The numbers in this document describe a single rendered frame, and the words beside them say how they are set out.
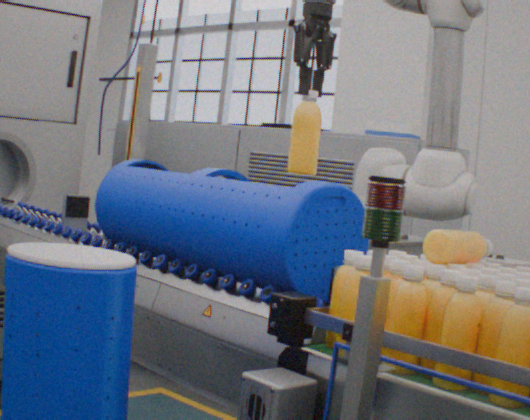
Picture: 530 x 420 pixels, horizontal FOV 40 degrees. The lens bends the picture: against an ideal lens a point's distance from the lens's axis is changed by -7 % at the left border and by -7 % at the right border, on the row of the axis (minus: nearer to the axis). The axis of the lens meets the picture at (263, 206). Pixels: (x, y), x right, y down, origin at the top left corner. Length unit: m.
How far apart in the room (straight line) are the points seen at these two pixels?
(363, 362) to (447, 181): 1.11
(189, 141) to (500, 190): 1.82
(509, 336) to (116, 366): 0.78
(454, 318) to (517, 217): 3.20
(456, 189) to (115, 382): 1.17
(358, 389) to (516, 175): 3.38
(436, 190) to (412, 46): 2.43
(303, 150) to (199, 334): 0.53
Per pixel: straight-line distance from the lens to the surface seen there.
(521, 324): 1.29
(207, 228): 1.93
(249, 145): 3.99
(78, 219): 2.84
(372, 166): 2.36
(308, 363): 1.55
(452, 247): 1.54
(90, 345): 1.52
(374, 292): 1.23
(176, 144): 4.39
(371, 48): 4.80
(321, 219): 1.78
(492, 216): 4.60
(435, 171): 2.28
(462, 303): 1.36
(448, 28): 2.34
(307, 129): 1.85
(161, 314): 2.11
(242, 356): 1.86
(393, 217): 1.21
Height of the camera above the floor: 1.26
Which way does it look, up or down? 3 degrees down
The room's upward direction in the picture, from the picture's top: 6 degrees clockwise
